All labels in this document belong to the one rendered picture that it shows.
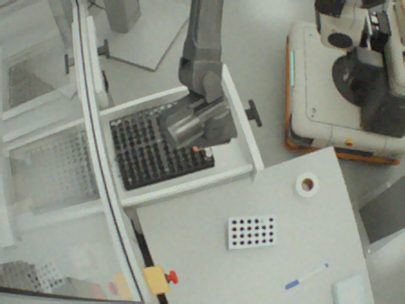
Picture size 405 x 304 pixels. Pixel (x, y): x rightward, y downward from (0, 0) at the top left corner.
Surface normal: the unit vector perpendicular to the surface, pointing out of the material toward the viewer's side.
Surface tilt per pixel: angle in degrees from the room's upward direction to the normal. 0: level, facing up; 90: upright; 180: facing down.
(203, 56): 45
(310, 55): 0
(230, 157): 0
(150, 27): 3
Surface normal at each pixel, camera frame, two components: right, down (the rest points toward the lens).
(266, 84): 0.00, -0.33
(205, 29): 0.40, 0.25
